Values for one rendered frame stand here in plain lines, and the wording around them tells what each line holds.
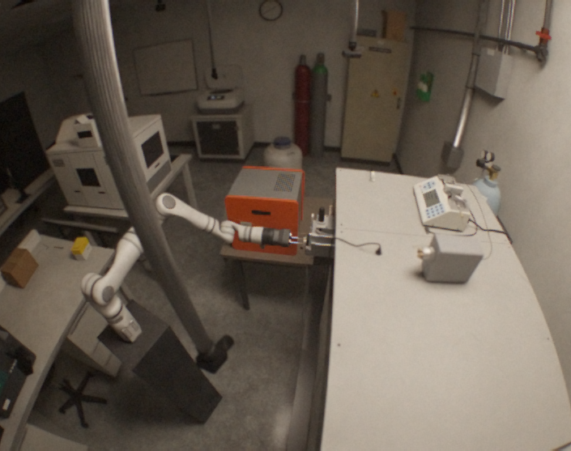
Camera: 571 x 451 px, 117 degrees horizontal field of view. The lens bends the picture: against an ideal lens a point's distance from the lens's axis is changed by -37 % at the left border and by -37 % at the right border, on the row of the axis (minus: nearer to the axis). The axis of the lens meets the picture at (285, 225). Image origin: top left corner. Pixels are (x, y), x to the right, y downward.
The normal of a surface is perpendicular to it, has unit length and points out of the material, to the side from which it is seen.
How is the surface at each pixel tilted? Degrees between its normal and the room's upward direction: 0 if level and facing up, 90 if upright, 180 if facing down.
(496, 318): 0
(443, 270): 90
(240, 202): 90
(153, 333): 0
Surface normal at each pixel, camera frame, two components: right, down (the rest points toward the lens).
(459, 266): -0.15, 0.65
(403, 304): 0.00, -0.76
